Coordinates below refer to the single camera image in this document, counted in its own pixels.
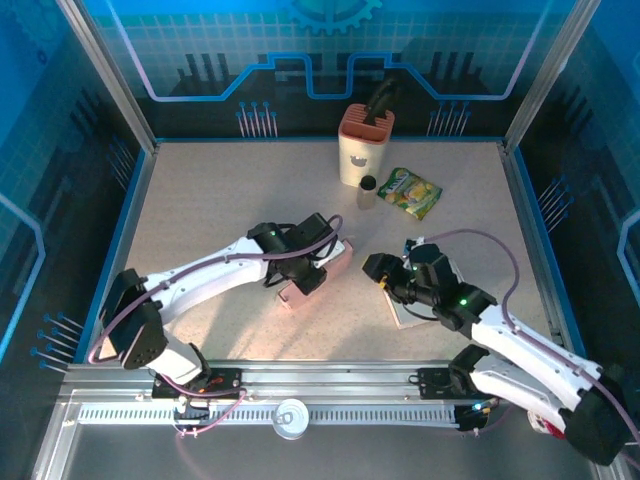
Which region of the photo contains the white paper box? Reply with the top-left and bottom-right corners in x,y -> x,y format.
383,257 -> 465,330

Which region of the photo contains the pink paper box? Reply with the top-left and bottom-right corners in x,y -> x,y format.
276,238 -> 357,312

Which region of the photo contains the small bottle with black cap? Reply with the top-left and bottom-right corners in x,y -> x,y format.
356,175 -> 377,211

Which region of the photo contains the green snack bag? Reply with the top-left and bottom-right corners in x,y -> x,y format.
375,167 -> 445,221

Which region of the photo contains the cream and orange knife block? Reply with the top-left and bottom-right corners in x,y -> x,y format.
337,102 -> 396,187

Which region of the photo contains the pink plastic cup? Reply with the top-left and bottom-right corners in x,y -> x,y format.
528,412 -> 569,440

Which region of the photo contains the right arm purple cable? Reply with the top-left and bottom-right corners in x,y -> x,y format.
422,228 -> 640,446

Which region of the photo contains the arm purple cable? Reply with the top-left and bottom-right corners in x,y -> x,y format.
422,228 -> 640,446
87,214 -> 345,364

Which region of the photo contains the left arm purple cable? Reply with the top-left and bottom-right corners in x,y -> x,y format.
87,214 -> 345,364

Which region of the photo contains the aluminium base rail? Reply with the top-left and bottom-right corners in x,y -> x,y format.
62,358 -> 599,401

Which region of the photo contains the slotted white cable duct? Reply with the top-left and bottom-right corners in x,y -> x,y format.
78,402 -> 461,427

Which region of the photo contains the black knife handle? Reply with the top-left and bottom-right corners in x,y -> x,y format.
363,77 -> 404,126

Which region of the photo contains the aluminium frame post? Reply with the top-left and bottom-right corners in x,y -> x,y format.
501,0 -> 601,154
57,0 -> 160,154

